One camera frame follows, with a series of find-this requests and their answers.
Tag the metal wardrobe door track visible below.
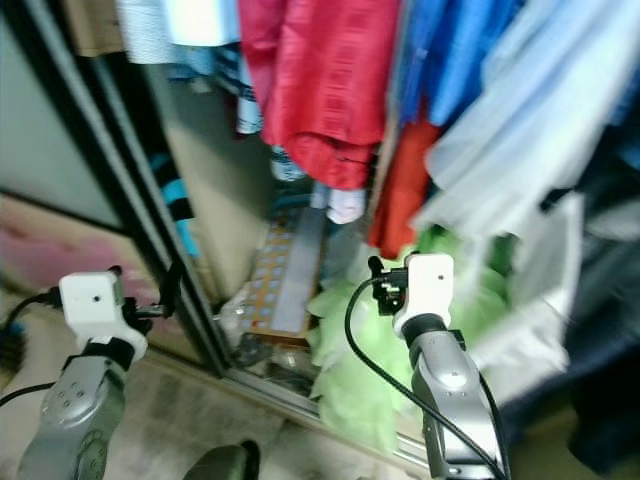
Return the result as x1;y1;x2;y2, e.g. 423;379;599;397
225;365;441;471

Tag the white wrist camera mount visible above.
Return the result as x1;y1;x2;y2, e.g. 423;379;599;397
59;272;148;359
393;253;456;336

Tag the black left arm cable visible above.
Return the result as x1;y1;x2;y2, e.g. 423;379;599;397
0;288;63;406

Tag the bright white garment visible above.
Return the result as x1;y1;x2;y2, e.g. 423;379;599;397
165;0;243;46

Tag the orange red hanging garment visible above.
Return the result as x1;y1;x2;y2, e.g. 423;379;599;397
368;120;443;259

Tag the blue hanging garment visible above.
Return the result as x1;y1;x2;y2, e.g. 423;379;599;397
395;0;526;126

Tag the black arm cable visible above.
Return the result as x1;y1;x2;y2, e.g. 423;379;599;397
345;277;506;480
0;288;63;406

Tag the white dark striped garment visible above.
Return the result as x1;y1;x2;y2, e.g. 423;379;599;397
230;45;306;183

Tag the colourful patterned box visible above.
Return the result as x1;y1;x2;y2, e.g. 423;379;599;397
225;205;326;346

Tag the white knit garment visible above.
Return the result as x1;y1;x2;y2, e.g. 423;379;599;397
115;0;176;63

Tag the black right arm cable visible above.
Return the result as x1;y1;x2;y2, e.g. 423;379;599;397
345;277;506;480

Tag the dark navy garment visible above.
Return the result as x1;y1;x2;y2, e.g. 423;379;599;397
565;150;640;471

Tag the pale blue hanging shirt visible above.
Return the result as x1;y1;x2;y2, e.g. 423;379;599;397
420;0;640;236

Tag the white cloth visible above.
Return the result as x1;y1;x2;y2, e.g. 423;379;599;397
465;195;586;376

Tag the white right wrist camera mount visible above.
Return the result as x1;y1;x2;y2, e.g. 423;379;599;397
393;253;456;336

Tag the light green fluffy garment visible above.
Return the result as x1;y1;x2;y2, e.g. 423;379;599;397
305;225;511;456

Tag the black framed wardrobe sliding door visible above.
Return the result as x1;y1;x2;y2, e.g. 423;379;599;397
0;0;231;376

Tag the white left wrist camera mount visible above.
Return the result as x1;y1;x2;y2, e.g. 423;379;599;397
59;272;148;359

